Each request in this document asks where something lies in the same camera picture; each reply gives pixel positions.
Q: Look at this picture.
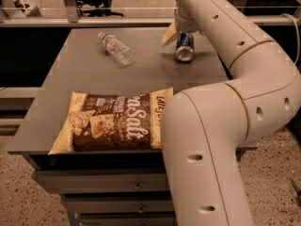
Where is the blue pepsi can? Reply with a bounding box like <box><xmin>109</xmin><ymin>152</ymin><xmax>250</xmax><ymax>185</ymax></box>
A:
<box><xmin>175</xmin><ymin>32</ymin><xmax>195</xmax><ymax>62</ymax></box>

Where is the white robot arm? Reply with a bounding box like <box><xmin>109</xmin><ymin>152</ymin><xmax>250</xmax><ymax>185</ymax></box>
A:
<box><xmin>161</xmin><ymin>0</ymin><xmax>301</xmax><ymax>226</ymax></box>

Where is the clear plastic water bottle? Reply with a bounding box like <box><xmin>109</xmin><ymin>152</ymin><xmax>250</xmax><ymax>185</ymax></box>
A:
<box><xmin>98</xmin><ymin>32</ymin><xmax>135</xmax><ymax>66</ymax></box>

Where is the grey metal railing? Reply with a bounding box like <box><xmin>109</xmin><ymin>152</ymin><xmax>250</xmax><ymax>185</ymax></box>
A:
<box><xmin>1</xmin><ymin>0</ymin><xmax>301</xmax><ymax>25</ymax></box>

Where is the bottom grey drawer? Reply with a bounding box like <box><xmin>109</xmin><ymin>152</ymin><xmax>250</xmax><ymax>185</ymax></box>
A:
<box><xmin>79</xmin><ymin>213</ymin><xmax>178</xmax><ymax>226</ymax></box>

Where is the brown sea salt chip bag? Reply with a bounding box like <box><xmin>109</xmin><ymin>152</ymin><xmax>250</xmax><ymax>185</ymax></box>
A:
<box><xmin>50</xmin><ymin>88</ymin><xmax>173</xmax><ymax>154</ymax></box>

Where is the grey drawer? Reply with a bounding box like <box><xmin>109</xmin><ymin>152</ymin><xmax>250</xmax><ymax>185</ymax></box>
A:
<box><xmin>61</xmin><ymin>194</ymin><xmax>174</xmax><ymax>214</ymax></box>
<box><xmin>32</xmin><ymin>169</ymin><xmax>168</xmax><ymax>195</ymax></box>
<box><xmin>79</xmin><ymin>213</ymin><xmax>178</xmax><ymax>226</ymax></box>

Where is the white cable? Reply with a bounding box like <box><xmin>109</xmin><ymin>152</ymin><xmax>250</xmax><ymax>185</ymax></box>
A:
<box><xmin>280</xmin><ymin>12</ymin><xmax>301</xmax><ymax>66</ymax></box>

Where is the middle grey drawer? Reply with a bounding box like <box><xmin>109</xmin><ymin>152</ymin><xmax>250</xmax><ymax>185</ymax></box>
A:
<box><xmin>61</xmin><ymin>194</ymin><xmax>174</xmax><ymax>214</ymax></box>

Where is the top grey drawer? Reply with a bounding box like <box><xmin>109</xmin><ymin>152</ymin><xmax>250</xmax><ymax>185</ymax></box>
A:
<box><xmin>32</xmin><ymin>169</ymin><xmax>168</xmax><ymax>195</ymax></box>

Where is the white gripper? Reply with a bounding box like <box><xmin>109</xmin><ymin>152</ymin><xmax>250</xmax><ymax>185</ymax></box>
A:
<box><xmin>161</xmin><ymin>0</ymin><xmax>199</xmax><ymax>46</ymax></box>

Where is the grey drawer cabinet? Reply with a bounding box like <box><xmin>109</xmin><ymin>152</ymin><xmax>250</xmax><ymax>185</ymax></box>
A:
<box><xmin>7</xmin><ymin>26</ymin><xmax>259</xmax><ymax>226</ymax></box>

